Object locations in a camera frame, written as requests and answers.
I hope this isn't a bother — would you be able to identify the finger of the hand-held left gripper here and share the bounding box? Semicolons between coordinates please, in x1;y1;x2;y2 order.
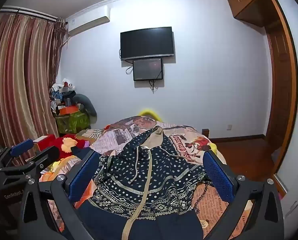
0;138;34;167
0;146;61;181

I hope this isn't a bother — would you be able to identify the dark curtain rod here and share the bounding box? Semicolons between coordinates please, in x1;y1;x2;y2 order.
0;6;59;22

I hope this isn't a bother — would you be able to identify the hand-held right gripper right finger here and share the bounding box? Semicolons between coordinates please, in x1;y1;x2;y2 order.
203;150;285;240

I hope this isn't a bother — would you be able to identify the red box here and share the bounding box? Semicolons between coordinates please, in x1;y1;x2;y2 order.
33;135;56;153

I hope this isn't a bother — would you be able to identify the wooden overhead cabinet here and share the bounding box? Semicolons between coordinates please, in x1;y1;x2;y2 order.
226;0;277;28

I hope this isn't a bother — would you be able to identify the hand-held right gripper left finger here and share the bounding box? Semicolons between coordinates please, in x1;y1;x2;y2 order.
19;150;100;240

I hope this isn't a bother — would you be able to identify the wooden door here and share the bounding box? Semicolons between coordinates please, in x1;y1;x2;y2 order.
264;0;298;180

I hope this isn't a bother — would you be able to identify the large black wall television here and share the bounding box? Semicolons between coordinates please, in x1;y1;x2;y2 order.
120;26;175;61

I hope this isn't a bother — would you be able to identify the orange box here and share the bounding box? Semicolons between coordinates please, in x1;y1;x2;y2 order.
59;106;79;115

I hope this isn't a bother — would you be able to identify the pile of mixed clutter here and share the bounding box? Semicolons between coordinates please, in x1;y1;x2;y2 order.
50;79;77;113

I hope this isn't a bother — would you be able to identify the grey plush pillow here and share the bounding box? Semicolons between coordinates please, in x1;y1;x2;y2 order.
72;94;98;118

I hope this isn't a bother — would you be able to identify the white air conditioner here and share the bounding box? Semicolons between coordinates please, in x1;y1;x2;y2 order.
66;6;111;37

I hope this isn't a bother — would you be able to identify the printed blanket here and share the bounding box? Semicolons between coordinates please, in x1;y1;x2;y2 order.
39;115;255;240

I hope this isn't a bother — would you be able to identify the orange cloth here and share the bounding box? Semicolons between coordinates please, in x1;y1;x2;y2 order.
75;180;97;208

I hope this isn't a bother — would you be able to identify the small black wall monitor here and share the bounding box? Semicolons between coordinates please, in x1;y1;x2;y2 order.
133;58;164;81

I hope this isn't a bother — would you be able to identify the navy patterned hoodie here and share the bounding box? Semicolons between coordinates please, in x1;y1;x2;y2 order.
75;126;216;240

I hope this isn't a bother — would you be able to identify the red plush toy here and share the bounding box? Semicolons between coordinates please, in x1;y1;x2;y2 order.
52;134;92;159

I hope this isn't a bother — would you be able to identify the striped red curtain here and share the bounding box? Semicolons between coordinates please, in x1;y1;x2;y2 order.
0;12;67;167

